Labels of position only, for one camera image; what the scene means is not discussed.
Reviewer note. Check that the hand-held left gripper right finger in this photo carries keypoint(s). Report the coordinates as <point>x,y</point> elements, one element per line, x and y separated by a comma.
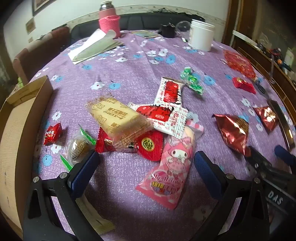
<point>206,170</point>

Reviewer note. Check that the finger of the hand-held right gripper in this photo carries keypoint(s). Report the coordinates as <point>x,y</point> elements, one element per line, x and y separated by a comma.
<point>259,160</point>
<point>285,155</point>

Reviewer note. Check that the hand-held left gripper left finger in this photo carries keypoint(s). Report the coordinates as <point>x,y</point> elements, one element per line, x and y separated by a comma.
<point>85,167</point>

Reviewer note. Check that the round candy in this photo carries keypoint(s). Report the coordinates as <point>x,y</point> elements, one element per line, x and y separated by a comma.
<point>78,148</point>

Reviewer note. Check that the pink cartoon snack packet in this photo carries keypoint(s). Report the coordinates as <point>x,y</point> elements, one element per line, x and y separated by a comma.
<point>172,166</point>

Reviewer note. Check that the large red foil packet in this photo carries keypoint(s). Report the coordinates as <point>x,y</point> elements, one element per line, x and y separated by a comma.
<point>233,132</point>

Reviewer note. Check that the small red foil packet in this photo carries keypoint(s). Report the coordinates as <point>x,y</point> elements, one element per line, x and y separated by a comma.
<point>266,117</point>

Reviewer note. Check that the small red candy packet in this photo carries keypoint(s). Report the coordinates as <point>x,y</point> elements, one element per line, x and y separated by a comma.
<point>52,134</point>

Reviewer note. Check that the beige clear cracker packet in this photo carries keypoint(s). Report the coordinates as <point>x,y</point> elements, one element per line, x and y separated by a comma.
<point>115,118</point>

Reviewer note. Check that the red packet with gold seal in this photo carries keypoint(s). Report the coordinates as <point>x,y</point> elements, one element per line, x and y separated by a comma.
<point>148,144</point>

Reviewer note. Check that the white red snack packet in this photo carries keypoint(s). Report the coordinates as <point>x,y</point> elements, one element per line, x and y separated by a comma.
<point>161,115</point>
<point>170,91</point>

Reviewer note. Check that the red snack bar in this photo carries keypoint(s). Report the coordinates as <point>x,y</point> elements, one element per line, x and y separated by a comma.
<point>244,85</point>

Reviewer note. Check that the brown cardboard box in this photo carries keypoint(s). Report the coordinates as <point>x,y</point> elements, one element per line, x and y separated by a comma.
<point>16,129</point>

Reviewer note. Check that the green candy bunch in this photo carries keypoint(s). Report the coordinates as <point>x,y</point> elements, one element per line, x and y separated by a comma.
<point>192,80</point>

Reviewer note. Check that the dark tray at right edge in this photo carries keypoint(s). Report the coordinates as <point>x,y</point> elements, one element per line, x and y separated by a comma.
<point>281,124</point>

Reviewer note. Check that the red mesh bag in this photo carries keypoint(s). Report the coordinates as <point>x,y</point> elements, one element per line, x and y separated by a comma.
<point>239,63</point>

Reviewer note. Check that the purple floral tablecloth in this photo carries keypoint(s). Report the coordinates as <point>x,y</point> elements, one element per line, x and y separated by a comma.
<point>134,76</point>

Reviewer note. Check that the folded paper sheets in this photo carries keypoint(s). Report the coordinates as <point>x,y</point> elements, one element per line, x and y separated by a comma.
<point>92,47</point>

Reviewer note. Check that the wooden side cabinet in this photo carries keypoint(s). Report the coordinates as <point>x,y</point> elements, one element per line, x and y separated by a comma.
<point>266,34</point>

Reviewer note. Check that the brown armchair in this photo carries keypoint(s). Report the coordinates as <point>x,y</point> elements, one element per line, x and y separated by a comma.
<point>39,49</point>

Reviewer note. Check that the white plastic jar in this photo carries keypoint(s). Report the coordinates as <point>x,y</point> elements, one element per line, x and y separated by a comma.
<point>200,36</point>

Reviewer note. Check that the pink sleeved thermos bottle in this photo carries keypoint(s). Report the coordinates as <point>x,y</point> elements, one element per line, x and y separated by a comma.
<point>108,23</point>

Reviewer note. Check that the clear plastic dome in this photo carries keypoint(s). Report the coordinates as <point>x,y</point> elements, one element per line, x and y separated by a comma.
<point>183,26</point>

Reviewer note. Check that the thin printed booklet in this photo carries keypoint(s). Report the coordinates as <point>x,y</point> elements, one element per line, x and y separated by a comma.
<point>145,33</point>

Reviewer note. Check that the black sofa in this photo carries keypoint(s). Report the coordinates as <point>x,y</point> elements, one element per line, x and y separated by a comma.
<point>138,22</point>

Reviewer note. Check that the yellow wall sticker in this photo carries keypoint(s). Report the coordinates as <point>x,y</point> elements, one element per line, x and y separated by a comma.
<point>30,26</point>

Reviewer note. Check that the framed wall painting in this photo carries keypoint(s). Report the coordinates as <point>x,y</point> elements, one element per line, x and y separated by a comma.
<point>40,5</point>

